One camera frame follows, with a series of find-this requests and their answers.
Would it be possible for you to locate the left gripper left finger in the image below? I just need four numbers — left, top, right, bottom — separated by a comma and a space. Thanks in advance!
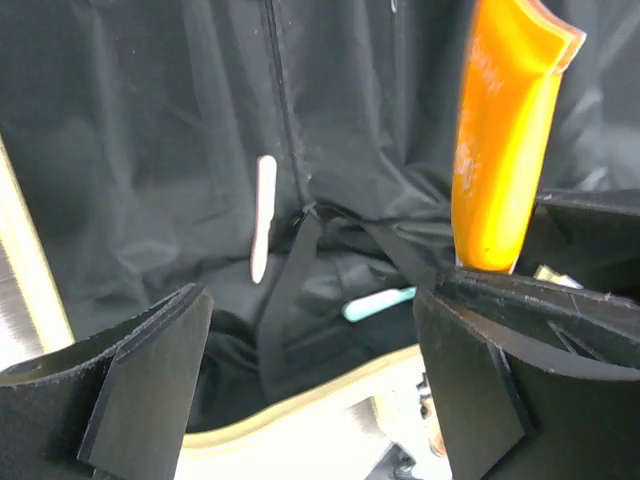
1, 285, 213, 480

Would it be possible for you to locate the orange tube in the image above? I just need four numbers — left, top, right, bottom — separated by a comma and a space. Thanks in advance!
451, 1, 586, 273

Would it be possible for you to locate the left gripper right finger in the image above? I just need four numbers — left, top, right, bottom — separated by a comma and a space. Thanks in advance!
414, 270, 639, 479

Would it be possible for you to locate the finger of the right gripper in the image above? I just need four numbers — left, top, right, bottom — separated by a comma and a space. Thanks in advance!
521, 188, 639, 300

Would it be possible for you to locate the yellow hard-shell suitcase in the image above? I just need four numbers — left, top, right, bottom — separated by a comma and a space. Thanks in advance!
1, 1, 639, 479

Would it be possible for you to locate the light blue small stick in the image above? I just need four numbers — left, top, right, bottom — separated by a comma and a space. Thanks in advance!
341, 286, 417, 323

